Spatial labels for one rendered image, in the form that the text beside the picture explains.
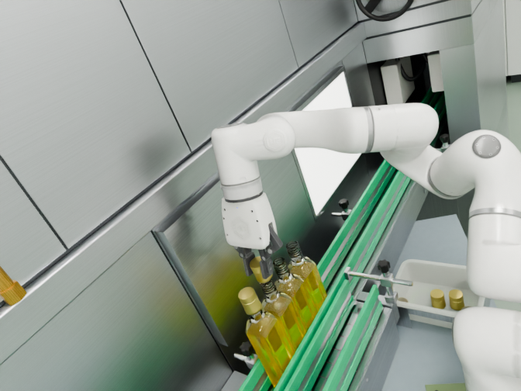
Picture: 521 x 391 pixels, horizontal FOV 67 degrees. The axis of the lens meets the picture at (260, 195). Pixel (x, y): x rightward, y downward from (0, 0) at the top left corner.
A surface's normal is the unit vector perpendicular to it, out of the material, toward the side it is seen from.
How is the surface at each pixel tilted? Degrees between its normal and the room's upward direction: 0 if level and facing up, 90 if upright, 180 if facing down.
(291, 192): 90
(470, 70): 90
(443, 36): 90
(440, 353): 0
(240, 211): 73
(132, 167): 90
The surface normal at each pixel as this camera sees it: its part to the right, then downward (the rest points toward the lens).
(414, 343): -0.33, -0.82
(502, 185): -0.33, 0.09
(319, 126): -0.65, 0.22
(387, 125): 0.00, 0.04
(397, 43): -0.52, 0.57
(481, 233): -0.84, -0.33
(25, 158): 0.79, 0.04
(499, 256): -0.57, -0.51
